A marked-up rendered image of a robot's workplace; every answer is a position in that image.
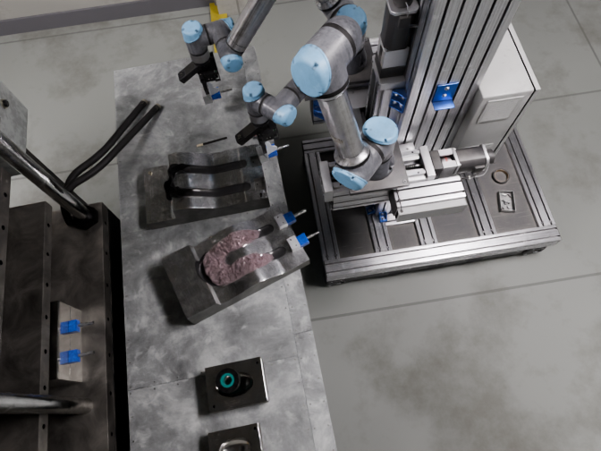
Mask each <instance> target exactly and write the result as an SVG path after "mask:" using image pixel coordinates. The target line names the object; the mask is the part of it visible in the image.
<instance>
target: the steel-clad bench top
mask: <svg viewBox="0 0 601 451"><path fill-rule="evenodd" d="M213 55H214V58H215V60H216V66H217V70H218V72H219V76H220V79H221V80H220V81H209V82H210V83H212V85H213V87H218V88H219V90H223V89H229V88H232V89H233V90H231V91H227V92H224V93H220V94H221V98H218V99H214V100H213V102H214V103H211V104H207V105H206V104H205V102H204V99H203V97H202V93H201V89H200V88H203V85H202V83H201V82H200V79H199V75H198V74H197V73H196V74H195V75H194V76H193V77H191V78H190V79H189V80H188V81H186V82H185V83H182V82H180V81H179V77H178V72H180V71H181V70H182V69H183V68H185V67H186V66H187V65H188V64H189V63H191V62H192V61H191V58H190V57H187V58H183V59H177V60H173V61H167V62H162V63H157V64H148V65H142V66H137V67H132V68H127V69H122V70H117V71H114V99H115V120H116V130H117V129H118V128H119V127H120V126H121V124H122V123H123V122H124V121H125V119H126V118H127V117H128V116H129V115H130V113H131V112H132V111H133V110H134V108H135V107H136V106H137V105H138V104H139V102H140V101H141V100H142V99H146V100H147V101H148V104H147V105H146V106H145V107H144V108H143V110H142V111H141V112H140V114H139V115H138V116H137V117H136V118H135V120H134V121H133V122H132V123H131V125H130V126H129V127H128V128H127V130H126V131H125V132H124V133H123V135H122V136H121V137H120V138H119V140H118V141H117V143H118V142H119V141H120V140H121V139H122V138H123V137H124V136H125V135H126V134H127V133H128V132H129V131H130V130H131V129H132V128H133V127H134V126H135V125H136V124H137V123H138V122H139V121H140V120H141V118H142V117H143V116H144V115H145V114H146V113H147V112H148V111H149V110H150V109H151V108H152V107H153V106H154V105H155V104H159V105H160V106H161V109H160V110H159V111H158V112H157V113H156V114H155V115H154V116H153V117H152V118H151V119H150V120H149V121H148V123H147V124H146V125H145V126H144V127H143V128H142V129H141V130H140V131H139V132H138V133H137V134H136V135H135V136H134V137H133V138H132V140H131V141H130V142H129V143H128V144H127V145H126V146H125V147H124V148H123V149H122V150H121V151H120V152H119V153H118V154H117V161H118V182H119V201H120V222H121V243H122V264H123V304H124V324H125V344H126V365H127V386H128V406H129V426H130V447H131V451H210V450H209V441H208V433H211V432H215V431H219V430H228V429H231V428H236V427H240V426H244V425H249V424H253V423H258V422H260V428H261V435H262V440H263V447H264V451H337V448H336V444H335V440H334V432H333V427H332V422H331V418H330V413H329V409H328V404H327V400H326V392H325V388H324V383H323V379H322V374H321V369H320V365H319V360H318V356H317V348H316V344H315V339H314V335H313V330H312V326H311V321H310V316H309V309H308V305H307V300H306V295H305V291H304V286H303V282H302V277H301V270H300V269H299V270H297V271H295V272H293V273H291V274H290V275H289V276H287V277H284V278H282V279H280V280H278V281H276V282H274V283H273V284H271V285H269V286H267V287H265V288H263V289H261V290H259V291H257V292H256V293H254V294H252V295H250V296H248V297H246V298H244V299H242V300H240V301H239V302H237V303H235V304H233V305H231V306H229V307H227V308H225V309H224V310H222V311H219V312H218V313H216V314H214V315H212V316H210V317H208V318H207V319H204V320H202V321H200V322H199V323H197V324H195V325H194V324H193V323H191V322H190V321H189V320H187V318H186V316H185V314H184V312H183V309H182V306H181V304H180V302H179V300H178V298H177V295H176V293H175V291H174V288H173V286H172V284H171V281H170V279H169V277H168V275H167V273H166V271H165V267H164V265H163V263H162V260H161V259H162V258H163V257H165V256H167V255H169V254H171V253H173V252H175V251H178V250H180V249H181V248H183V247H185V246H187V245H190V246H192V247H194V246H196V245H198V244H200V243H203V242H204V241H206V240H207V239H209V237H210V236H214V235H215V234H217V233H219V232H220V231H222V230H223V229H225V228H226V227H228V226H231V225H234V224H237V223H240V222H244V221H248V220H251V219H253V218H256V217H259V216H261V215H263V214H265V213H267V212H268V211H270V209H271V210H272V209H274V208H277V207H280V209H281V210H282V212H283V213H284V214H286V213H288V208H287V203H286V198H285V194H284V186H283V181H282V177H281V173H280V168H279V164H278V159H277V156H274V157H271V158H270V159H269V161H267V162H265V163H262V165H263V169H264V174H265V179H266V184H267V193H268V198H269V202H270V207H269V208H261V209H255V210H251V211H246V212H242V213H237V214H231V215H227V216H222V217H214V218H210V219H204V220H200V221H195V222H190V223H186V224H180V225H172V226H168V227H163V228H158V229H153V230H152V229H151V228H150V227H149V226H148V225H147V213H146V200H145V187H144V174H143V169H146V168H151V167H156V166H164V165H168V164H169V163H168V155H169V154H173V153H176V152H195V153H216V152H220V151H224V150H228V149H236V148H239V147H243V146H249V145H253V144H258V145H259V143H258V139H255V140H253V138H251V139H250V140H249V141H247V142H246V143H245V144H244V145H242V146H241V145H240V144H238V143H237V141H236V139H235V134H237V133H238V132H239V131H241V130H242V129H243V128H244V127H245V126H247V125H248V124H249V123H251V121H250V118H249V114H248V111H247V107H246V105H245V101H244V100H243V94H242V89H243V87H244V85H245V84H246V83H248V82H250V81H259V82H260V83H261V84H262V80H261V76H260V71H259V67H258V59H257V54H256V49H255V46H253V47H247V48H246V50H245V52H244V53H243V55H242V61H243V66H244V67H243V66H242V68H241V69H240V70H239V71H238V72H227V71H226V70H225V69H224V67H223V66H222V64H221V62H220V58H219V55H218V53H213ZM219 76H218V78H217V79H219ZM245 76H246V77H245ZM223 137H227V139H225V140H220V141H216V142H213V143H209V144H207V145H203V146H200V147H197V145H199V144H201V143H205V142H209V141H212V140H217V139H221V138H223ZM285 291H286V292H285ZM286 295H287V296H286ZM287 300H288V301H287ZM288 305H289V306H288ZM290 314H291V315H290ZM294 338H295V339H294ZM295 343H296V344H295ZM296 348H297V349H296ZM256 357H261V358H262V359H263V362H264V368H265V373H266V379H267V390H268V395H269V402H267V403H263V404H254V405H251V406H246V407H242V408H237V409H233V410H229V411H224V412H220V413H209V405H208V397H207V382H206V372H205V368H208V367H212V366H216V365H221V364H226V363H230V362H238V361H242V360H247V359H251V358H256ZM298 357H299V358H298ZM285 358H286V359H285ZM281 359H282V360H281ZM203 375H204V376H203ZM194 377H195V378H194ZM177 380H178V381H177ZM302 381H303V382H302ZM168 382H169V383H168ZM160 384H161V385H160ZM134 389H135V390H134ZM304 391H305V392H304ZM306 400H307V401H306ZM307 405H308V406H307ZM309 419H310V420H309ZM310 424H311V425H310ZM312 433H313V435H312ZM314 443H315V444H314ZM315 448H316V449H315Z"/></svg>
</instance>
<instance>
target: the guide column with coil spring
mask: <svg viewBox="0 0 601 451"><path fill-rule="evenodd" d="M92 407H93V403H92V401H91V400H90V399H89V398H83V397H71V396H49V395H37V394H25V393H14V392H1V391H0V414H87V413H89V412H90V411H91V409H92Z"/></svg>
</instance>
